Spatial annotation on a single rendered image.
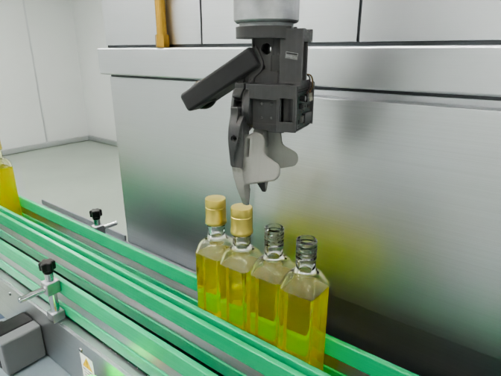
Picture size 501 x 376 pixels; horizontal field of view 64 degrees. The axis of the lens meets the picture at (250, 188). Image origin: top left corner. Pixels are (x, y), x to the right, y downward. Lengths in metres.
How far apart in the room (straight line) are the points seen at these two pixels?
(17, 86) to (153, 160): 5.68
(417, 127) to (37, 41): 6.40
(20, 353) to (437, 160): 0.87
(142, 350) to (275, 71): 0.49
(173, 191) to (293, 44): 0.58
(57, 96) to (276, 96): 6.47
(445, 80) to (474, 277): 0.27
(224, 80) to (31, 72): 6.25
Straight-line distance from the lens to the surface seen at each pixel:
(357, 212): 0.66
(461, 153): 0.59
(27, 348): 1.02
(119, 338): 0.77
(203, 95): 0.51
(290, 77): 0.47
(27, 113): 6.68
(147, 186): 1.04
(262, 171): 0.48
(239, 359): 0.67
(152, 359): 0.71
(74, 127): 7.02
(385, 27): 0.64
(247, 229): 0.62
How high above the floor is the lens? 1.39
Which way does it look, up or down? 19 degrees down
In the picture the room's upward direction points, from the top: straight up
